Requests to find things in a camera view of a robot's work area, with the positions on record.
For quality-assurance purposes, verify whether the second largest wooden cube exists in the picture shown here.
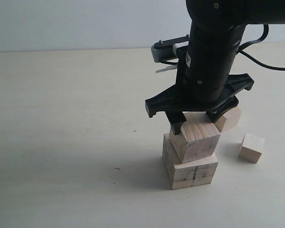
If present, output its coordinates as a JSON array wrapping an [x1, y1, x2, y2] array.
[[169, 112, 220, 163]]

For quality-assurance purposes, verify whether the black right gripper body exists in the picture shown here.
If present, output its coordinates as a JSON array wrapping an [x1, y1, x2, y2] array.
[[145, 26, 254, 117]]

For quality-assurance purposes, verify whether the smallest wooden cube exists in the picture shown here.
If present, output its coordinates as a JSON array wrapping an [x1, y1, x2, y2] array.
[[238, 133, 265, 163]]

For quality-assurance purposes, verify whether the black cable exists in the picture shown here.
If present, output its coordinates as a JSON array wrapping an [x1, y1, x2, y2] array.
[[237, 24, 285, 71]]

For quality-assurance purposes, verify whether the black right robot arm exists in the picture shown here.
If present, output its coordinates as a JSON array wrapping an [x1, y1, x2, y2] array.
[[145, 0, 285, 135]]

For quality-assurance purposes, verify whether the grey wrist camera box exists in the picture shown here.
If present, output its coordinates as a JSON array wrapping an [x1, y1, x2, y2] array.
[[151, 34, 190, 65]]

